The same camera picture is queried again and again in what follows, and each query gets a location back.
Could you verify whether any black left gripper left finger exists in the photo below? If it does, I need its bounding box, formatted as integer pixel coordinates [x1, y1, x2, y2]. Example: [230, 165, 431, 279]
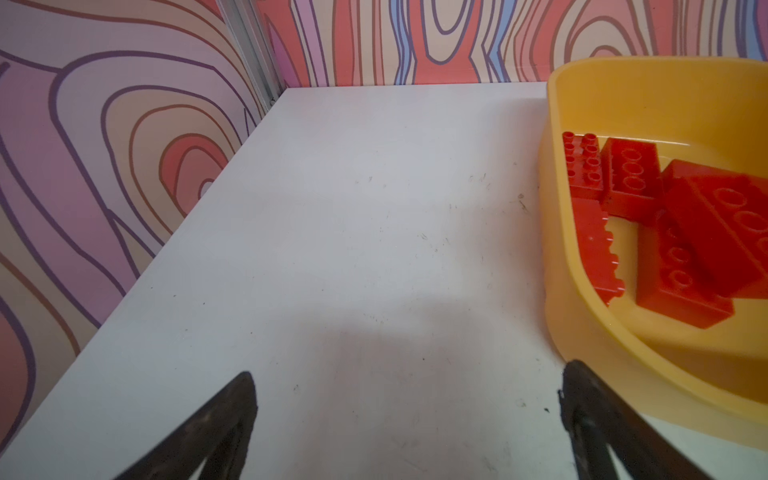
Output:
[118, 371, 258, 480]

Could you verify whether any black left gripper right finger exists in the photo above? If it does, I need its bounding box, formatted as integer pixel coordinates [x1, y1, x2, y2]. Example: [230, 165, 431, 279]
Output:
[558, 360, 710, 479]

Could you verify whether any red lego brick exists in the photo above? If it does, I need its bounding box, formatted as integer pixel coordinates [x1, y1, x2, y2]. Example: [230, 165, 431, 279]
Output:
[660, 159, 742, 196]
[562, 131, 604, 201]
[635, 209, 734, 329]
[601, 137, 662, 224]
[572, 198, 626, 305]
[664, 175, 767, 299]

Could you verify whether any yellow plastic bin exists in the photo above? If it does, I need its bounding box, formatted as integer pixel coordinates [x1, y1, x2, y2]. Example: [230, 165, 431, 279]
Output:
[539, 56, 767, 449]

